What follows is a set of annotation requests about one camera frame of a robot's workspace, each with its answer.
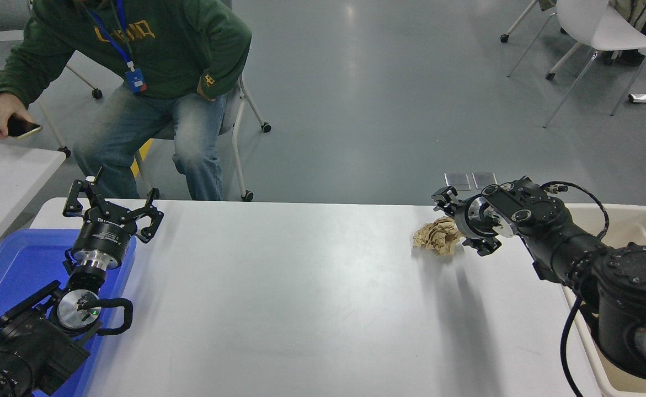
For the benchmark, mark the grey office chair white armrests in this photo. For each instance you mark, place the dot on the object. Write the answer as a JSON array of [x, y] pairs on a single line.
[[247, 196]]

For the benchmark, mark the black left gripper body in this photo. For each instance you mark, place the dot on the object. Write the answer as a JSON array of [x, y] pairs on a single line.
[[105, 237]]

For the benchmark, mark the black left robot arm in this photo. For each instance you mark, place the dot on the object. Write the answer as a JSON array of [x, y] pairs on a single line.
[[30, 342]]

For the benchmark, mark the person's left hand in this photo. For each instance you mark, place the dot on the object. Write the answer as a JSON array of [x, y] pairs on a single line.
[[208, 94]]

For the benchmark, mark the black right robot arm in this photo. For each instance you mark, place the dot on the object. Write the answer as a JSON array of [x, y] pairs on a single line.
[[631, 286]]

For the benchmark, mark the blue id badge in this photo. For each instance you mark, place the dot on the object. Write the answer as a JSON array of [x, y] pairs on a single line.
[[135, 81]]

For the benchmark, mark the white chair thin metal legs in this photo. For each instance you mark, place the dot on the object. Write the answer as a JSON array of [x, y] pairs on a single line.
[[604, 27]]

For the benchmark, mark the white chair legs with casters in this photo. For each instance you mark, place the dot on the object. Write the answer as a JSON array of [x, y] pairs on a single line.
[[549, 75]]

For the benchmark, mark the crumpled tan paper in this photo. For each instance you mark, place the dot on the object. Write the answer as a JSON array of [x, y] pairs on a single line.
[[436, 237]]

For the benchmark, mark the silver floor plate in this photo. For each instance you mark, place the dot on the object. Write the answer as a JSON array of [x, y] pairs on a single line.
[[484, 178], [460, 179]]

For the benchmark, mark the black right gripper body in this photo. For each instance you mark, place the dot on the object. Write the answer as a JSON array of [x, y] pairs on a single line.
[[462, 218]]

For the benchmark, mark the smartphone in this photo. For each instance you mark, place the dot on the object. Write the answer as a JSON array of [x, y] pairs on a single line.
[[25, 129]]

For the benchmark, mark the white side table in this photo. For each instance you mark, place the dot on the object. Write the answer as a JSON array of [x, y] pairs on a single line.
[[3, 176]]

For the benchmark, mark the blue plastic tray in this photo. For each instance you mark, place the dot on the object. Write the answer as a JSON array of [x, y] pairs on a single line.
[[19, 264]]

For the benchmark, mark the large pale bin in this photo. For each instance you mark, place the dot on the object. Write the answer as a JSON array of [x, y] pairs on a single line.
[[637, 220]]

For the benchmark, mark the person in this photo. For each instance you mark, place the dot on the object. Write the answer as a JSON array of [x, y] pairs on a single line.
[[623, 56], [179, 44]]

